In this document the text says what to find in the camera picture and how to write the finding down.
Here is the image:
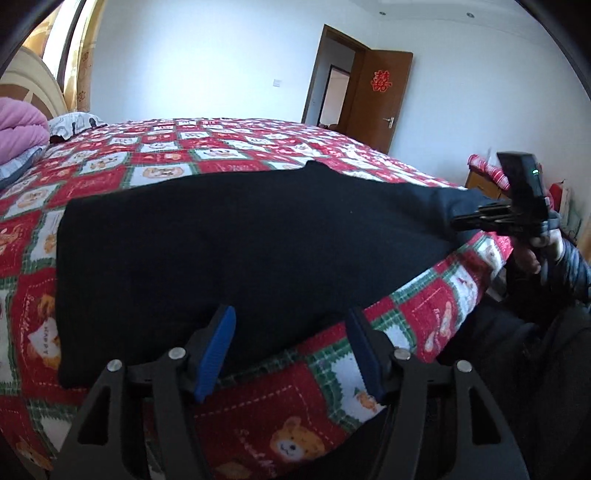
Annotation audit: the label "person's dark clothing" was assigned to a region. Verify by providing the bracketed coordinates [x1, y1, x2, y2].
[434, 258, 591, 480]

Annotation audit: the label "wooden nightstand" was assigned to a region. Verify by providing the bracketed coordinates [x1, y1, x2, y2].
[464, 168, 514, 195]

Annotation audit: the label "pink quilt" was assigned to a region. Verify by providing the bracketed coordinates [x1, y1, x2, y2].
[0, 97, 51, 163]

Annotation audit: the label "red striped cloth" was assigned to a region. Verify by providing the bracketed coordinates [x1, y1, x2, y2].
[467, 153, 512, 190]

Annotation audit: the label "brown door frame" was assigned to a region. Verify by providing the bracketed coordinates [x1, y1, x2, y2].
[301, 24, 371, 127]

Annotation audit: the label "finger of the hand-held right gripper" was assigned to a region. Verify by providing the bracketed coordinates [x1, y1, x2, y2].
[450, 202, 514, 232]

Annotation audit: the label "brown wooden door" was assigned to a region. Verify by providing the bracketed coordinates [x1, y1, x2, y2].
[344, 48, 414, 155]

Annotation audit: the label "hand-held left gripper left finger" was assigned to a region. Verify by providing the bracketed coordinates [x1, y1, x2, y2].
[50, 305, 237, 480]

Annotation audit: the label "person's right hand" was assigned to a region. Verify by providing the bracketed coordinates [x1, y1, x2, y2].
[512, 222, 568, 276]

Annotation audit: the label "white patterned pillow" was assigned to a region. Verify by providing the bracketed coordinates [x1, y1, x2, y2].
[47, 112, 110, 142]

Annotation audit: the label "yellow patterned curtain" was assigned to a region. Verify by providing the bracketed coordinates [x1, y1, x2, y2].
[59, 0, 108, 114]

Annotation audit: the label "red printed blanket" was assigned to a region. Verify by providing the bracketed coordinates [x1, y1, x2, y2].
[0, 117, 515, 480]

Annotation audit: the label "grey striped cloth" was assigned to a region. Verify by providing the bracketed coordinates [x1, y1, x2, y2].
[0, 145, 48, 190]

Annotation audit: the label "beige bed headboard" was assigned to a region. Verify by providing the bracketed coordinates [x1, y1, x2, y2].
[0, 48, 66, 121]

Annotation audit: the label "person's right forearm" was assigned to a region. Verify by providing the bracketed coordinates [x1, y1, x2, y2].
[547, 240, 591, 306]

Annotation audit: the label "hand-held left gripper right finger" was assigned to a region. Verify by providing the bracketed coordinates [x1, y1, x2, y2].
[346, 307, 532, 480]

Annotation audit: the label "red bag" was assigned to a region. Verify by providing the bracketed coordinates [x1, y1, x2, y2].
[549, 181, 571, 219]

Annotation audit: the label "black pants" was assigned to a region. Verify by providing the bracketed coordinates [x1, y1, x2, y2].
[55, 160, 491, 389]

